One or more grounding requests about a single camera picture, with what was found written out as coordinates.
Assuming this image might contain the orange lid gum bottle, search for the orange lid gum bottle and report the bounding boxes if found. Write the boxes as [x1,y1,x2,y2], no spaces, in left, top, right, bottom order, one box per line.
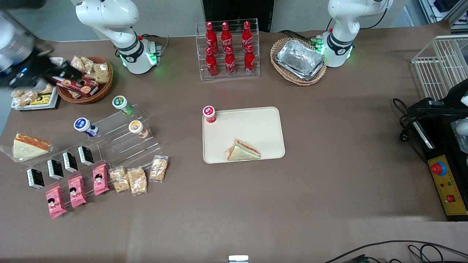
[128,120,150,140]

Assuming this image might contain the wrapped sandwich with green layer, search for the wrapped sandwich with green layer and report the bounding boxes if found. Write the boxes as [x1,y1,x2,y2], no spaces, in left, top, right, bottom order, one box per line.
[223,138,262,162]

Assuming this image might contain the wicker basket with foil trays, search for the wicker basket with foil trays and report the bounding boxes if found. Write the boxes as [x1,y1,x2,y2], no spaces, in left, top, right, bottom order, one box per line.
[270,37,327,87]

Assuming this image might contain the clear acrylic step display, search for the clear acrylic step display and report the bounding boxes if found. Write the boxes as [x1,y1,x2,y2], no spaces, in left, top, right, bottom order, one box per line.
[21,104,163,191]

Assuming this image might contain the short wrapped cereal bar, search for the short wrapped cereal bar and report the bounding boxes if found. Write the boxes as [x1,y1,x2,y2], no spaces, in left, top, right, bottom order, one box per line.
[149,155,169,183]

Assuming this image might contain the green lid gum bottle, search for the green lid gum bottle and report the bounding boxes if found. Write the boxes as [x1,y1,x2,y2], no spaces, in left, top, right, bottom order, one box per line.
[112,95,134,116]

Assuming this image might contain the clear acrylic bottle rack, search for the clear acrylic bottle rack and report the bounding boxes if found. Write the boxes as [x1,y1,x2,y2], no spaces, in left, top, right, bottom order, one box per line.
[195,18,261,82]

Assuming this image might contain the translucent plastic container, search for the translucent plastic container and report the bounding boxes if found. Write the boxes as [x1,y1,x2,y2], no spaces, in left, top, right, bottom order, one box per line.
[451,120,468,155]

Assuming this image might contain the white wire basket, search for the white wire basket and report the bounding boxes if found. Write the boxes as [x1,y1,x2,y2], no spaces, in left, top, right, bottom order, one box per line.
[411,35,468,101]

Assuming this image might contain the blue lid gum bottle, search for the blue lid gum bottle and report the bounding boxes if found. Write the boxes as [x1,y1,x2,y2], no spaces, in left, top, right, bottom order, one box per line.
[73,117,99,138]

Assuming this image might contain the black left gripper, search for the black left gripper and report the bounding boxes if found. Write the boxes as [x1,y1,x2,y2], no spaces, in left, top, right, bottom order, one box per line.
[417,79,468,118]

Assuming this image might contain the black control box yellow panel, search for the black control box yellow panel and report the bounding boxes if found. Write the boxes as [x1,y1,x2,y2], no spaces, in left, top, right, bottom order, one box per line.
[407,98,468,222]

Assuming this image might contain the red cookie box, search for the red cookie box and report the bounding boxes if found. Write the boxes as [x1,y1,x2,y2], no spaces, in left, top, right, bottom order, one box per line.
[51,75,99,98]

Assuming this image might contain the beige plastic tray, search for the beige plastic tray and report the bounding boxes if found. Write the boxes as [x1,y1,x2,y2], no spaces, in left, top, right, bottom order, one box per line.
[202,107,286,164]

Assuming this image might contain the large wrapped triangle sandwich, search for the large wrapped triangle sandwich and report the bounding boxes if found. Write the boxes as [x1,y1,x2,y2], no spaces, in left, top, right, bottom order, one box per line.
[0,132,55,163]

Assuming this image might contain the red cola bottle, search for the red cola bottle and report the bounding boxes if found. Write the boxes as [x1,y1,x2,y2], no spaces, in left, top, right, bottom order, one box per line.
[205,47,219,78]
[244,45,256,75]
[241,20,253,53]
[205,21,219,55]
[224,47,237,77]
[220,22,233,54]

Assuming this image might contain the pink snack packet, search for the pink snack packet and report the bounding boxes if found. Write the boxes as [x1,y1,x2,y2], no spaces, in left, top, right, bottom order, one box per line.
[45,186,68,219]
[92,163,110,196]
[68,175,88,209]

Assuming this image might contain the red emergency stop button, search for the red emergency stop button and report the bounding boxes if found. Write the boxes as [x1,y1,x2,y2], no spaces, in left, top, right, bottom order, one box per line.
[430,161,448,176]

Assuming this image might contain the yellow snack packet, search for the yellow snack packet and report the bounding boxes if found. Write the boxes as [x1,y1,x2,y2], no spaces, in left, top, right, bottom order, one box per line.
[29,94,52,106]

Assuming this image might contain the long wrapped cereal bar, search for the long wrapped cereal bar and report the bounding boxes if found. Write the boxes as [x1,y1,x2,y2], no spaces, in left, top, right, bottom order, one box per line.
[109,166,131,194]
[127,167,148,197]

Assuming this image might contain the black power cable with plug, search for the black power cable with plug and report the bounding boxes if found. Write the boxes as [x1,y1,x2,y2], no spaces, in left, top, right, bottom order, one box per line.
[392,98,427,163]

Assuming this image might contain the black cabinet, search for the black cabinet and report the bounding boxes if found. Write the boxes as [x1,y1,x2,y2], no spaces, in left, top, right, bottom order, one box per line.
[202,0,275,23]

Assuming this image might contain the stacked aluminium foil trays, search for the stacked aluminium foil trays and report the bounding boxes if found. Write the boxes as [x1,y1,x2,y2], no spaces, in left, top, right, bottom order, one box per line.
[275,39,325,80]

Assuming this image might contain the white rectangular plate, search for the white rectangular plate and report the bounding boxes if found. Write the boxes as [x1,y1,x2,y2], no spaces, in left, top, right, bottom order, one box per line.
[11,57,61,111]

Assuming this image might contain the black snack box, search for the black snack box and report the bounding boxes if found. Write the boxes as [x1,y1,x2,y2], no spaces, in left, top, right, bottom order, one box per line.
[62,152,79,173]
[47,159,65,180]
[26,168,45,190]
[78,146,95,166]

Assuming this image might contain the wicker basket with snacks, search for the wicker basket with snacks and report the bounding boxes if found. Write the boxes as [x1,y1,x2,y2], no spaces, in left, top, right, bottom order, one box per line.
[56,56,114,105]

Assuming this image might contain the red lid gum bottle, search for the red lid gum bottle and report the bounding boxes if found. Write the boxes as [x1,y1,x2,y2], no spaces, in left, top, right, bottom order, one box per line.
[203,106,217,124]

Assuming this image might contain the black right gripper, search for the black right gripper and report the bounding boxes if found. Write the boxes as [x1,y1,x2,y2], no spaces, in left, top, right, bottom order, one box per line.
[0,47,83,89]

